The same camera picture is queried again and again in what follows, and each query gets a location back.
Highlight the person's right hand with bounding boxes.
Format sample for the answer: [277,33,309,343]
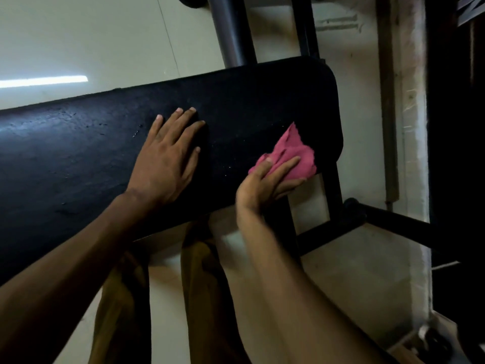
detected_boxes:
[235,157,306,221]

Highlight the person's left hand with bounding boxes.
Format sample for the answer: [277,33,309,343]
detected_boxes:
[125,107,206,209]

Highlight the pink cleaning cloth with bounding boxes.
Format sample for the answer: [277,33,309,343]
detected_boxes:
[248,122,318,182]

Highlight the person's right forearm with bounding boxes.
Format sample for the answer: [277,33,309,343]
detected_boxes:
[236,208,396,364]

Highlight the person's left forearm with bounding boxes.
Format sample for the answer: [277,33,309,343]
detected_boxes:
[0,191,160,364]

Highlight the black padded bench cushion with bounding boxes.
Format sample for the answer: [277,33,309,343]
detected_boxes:
[0,56,344,286]

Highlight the grey metal pole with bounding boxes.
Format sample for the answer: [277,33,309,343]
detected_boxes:
[206,0,258,69]

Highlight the person's brown trousers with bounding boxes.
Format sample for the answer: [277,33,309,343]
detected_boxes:
[89,220,251,364]

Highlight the dark exercise machine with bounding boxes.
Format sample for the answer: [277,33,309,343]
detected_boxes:
[424,0,485,364]

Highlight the black metal bench frame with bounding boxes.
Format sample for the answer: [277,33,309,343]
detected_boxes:
[265,0,432,267]

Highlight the grey wall conduit strip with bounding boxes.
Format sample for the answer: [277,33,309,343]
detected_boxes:
[377,0,400,204]

